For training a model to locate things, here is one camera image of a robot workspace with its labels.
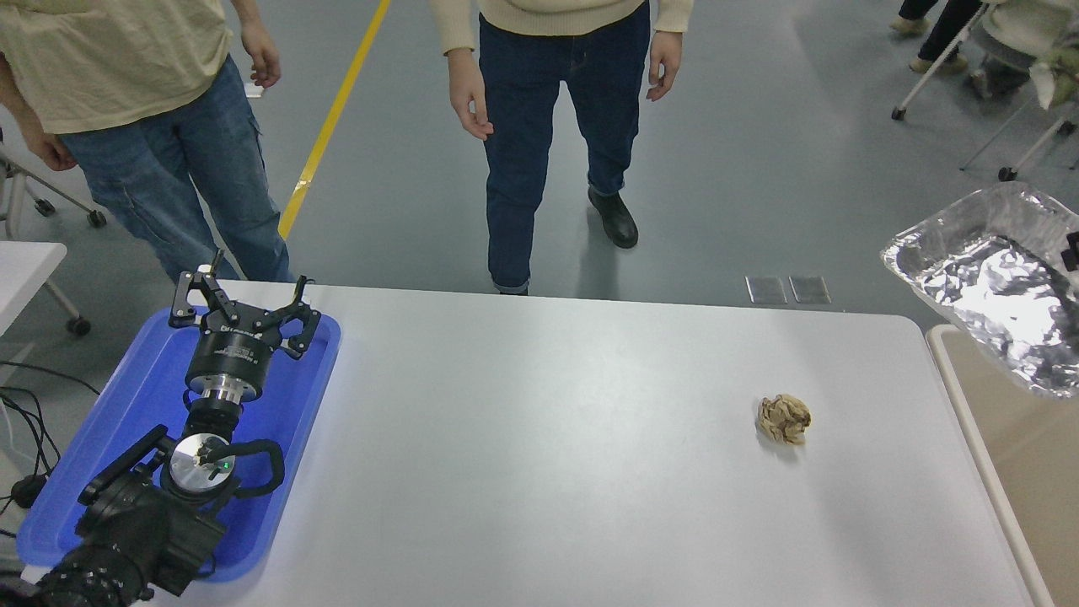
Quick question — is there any grey wheeled frame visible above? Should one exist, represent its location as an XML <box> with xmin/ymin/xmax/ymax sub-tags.
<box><xmin>0</xmin><ymin>143</ymin><xmax>108</xmax><ymax>241</ymax></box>

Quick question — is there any crumpled tan paper ball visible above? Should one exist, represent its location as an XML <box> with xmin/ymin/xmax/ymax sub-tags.
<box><xmin>756</xmin><ymin>393</ymin><xmax>813</xmax><ymax>446</ymax></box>

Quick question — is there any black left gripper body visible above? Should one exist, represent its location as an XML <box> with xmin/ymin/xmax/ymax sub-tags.
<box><xmin>184</xmin><ymin>317</ymin><xmax>282</xmax><ymax>387</ymax></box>

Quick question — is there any blue plastic tray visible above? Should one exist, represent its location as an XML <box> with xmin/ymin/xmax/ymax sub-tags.
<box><xmin>15</xmin><ymin>305</ymin><xmax>342</xmax><ymax>584</ymax></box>

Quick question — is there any white side table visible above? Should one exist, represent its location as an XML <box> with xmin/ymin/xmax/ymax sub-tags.
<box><xmin>0</xmin><ymin>240</ymin><xmax>92</xmax><ymax>338</ymax></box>

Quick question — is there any person's right hand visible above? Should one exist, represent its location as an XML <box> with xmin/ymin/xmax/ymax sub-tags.
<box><xmin>447</xmin><ymin>48</ymin><xmax>496</xmax><ymax>141</ymax></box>
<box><xmin>19</xmin><ymin>125</ymin><xmax>77</xmax><ymax>172</ymax></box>

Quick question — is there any silver foil tray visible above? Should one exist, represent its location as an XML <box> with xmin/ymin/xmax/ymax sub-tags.
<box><xmin>881</xmin><ymin>181</ymin><xmax>1079</xmax><ymax>400</ymax></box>

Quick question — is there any large pale bin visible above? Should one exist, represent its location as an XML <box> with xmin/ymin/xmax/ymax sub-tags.
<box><xmin>926</xmin><ymin>325</ymin><xmax>1079</xmax><ymax>607</ymax></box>

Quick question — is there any black cable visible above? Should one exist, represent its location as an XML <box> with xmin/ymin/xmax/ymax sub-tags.
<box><xmin>0</xmin><ymin>389</ymin><xmax>62</xmax><ymax>517</ymax></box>
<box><xmin>0</xmin><ymin>361</ymin><xmax>100</xmax><ymax>397</ymax></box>

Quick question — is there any person's left hand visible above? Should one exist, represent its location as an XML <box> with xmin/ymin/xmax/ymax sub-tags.
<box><xmin>647</xmin><ymin>31</ymin><xmax>682</xmax><ymax>102</ymax></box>
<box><xmin>240</xmin><ymin>21</ymin><xmax>282</xmax><ymax>89</ymax></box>

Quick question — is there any person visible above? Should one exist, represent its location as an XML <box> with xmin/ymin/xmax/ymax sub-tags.
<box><xmin>892</xmin><ymin>0</ymin><xmax>983</xmax><ymax>75</ymax></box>
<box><xmin>969</xmin><ymin>0</ymin><xmax>1079</xmax><ymax>110</ymax></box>
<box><xmin>430</xmin><ymin>0</ymin><xmax>694</xmax><ymax>296</ymax></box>
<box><xmin>0</xmin><ymin>0</ymin><xmax>294</xmax><ymax>284</ymax></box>

